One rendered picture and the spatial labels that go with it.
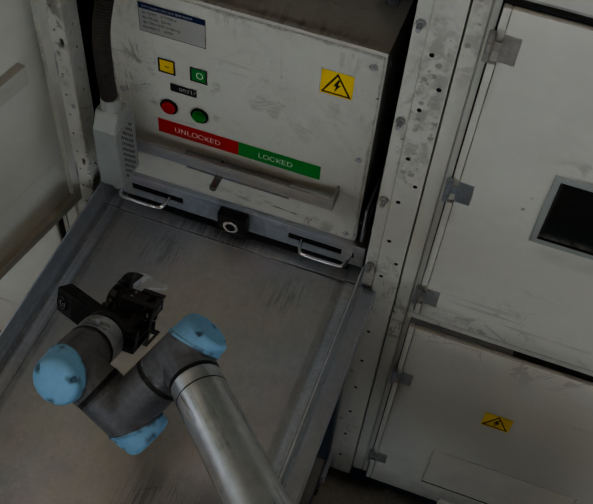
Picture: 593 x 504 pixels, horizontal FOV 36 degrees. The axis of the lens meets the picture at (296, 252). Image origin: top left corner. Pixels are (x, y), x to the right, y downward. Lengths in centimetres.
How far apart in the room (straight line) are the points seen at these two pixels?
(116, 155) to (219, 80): 24
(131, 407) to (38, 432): 40
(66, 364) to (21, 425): 41
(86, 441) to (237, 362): 30
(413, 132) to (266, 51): 27
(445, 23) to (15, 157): 85
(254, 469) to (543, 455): 110
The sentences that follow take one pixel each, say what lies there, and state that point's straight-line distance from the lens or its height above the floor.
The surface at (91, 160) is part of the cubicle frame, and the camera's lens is 188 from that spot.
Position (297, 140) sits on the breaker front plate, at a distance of 164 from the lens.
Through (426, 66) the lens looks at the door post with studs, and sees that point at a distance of 139.
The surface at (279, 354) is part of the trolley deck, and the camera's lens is 173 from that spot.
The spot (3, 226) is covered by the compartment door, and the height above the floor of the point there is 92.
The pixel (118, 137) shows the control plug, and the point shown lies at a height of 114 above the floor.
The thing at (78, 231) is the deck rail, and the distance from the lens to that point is 186.
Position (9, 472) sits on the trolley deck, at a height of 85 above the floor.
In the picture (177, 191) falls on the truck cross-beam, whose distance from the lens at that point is 186.
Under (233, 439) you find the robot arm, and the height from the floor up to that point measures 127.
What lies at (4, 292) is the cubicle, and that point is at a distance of 244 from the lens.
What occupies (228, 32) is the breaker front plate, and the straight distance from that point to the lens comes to 154.
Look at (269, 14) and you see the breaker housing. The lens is 151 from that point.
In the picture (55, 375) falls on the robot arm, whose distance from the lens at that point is 131.
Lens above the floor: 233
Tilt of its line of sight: 53 degrees down
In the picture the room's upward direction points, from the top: 6 degrees clockwise
